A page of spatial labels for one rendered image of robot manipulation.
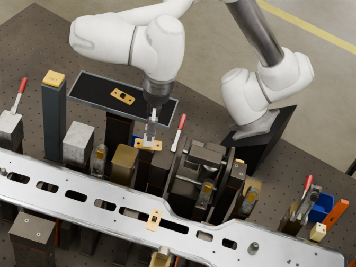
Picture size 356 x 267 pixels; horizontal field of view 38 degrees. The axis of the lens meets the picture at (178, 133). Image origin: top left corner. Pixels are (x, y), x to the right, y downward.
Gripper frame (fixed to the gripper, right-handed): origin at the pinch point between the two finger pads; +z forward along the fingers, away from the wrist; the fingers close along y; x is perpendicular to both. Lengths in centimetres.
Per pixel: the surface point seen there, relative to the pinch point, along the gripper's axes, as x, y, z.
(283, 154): 66, -52, 58
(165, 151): 7.3, -13.1, 21.6
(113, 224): -7.5, 12.6, 30.9
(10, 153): -46, -10, 29
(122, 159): -7.4, -7.6, 21.7
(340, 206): 64, 8, 14
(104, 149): -13.7, -8.4, 18.8
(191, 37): 32, -213, 118
